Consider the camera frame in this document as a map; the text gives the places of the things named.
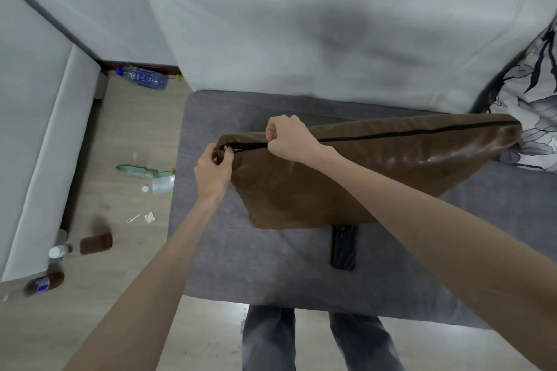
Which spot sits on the person's right fingers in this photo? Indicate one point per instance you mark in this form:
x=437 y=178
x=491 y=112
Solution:
x=275 y=133

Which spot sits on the white floss pick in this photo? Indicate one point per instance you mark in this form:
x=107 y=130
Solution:
x=134 y=218

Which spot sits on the small white wrapper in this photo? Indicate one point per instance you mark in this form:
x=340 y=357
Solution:
x=149 y=217

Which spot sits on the person's left forearm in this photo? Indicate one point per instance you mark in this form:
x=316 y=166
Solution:
x=143 y=292

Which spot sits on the light grey sofa backrest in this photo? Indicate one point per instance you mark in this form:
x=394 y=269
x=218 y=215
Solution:
x=339 y=23

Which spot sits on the person's right forearm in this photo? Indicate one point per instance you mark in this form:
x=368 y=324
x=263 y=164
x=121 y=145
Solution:
x=439 y=240

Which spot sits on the green plastic wrapper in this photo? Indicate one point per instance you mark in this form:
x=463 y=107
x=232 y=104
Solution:
x=138 y=170

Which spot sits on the brown leather cushion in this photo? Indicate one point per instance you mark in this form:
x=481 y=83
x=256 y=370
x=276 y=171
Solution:
x=370 y=170

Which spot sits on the dark bottle with blue label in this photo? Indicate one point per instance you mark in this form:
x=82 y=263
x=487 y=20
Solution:
x=43 y=283

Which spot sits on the person's right hand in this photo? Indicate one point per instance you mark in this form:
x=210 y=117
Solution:
x=292 y=139

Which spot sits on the person's left hand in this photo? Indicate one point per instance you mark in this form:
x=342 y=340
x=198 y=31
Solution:
x=212 y=177

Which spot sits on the light grey sofa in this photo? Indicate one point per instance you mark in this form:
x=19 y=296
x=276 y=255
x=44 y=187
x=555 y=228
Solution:
x=41 y=136

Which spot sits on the black remote control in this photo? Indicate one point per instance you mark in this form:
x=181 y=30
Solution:
x=344 y=248

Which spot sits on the black and white floral pillow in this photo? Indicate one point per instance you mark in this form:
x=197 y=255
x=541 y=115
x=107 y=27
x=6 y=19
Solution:
x=528 y=110

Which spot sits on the person's legs in grey jeans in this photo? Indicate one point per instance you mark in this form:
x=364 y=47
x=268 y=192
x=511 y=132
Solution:
x=313 y=340

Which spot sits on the person's left thumb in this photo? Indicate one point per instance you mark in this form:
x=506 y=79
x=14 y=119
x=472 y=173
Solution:
x=227 y=158

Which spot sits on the brown rectangular case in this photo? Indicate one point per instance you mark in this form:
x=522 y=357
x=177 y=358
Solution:
x=96 y=243

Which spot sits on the crushed clear plastic bottle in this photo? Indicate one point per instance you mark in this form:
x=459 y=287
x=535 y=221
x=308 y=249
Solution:
x=162 y=184

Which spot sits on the grey sofa seat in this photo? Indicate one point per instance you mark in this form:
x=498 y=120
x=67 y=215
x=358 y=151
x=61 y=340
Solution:
x=304 y=249

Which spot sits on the small white-capped bottle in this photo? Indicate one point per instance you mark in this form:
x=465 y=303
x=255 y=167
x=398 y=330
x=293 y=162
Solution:
x=60 y=250

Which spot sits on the clear blue-label plastic bottle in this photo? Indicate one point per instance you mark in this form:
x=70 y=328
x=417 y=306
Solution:
x=142 y=77

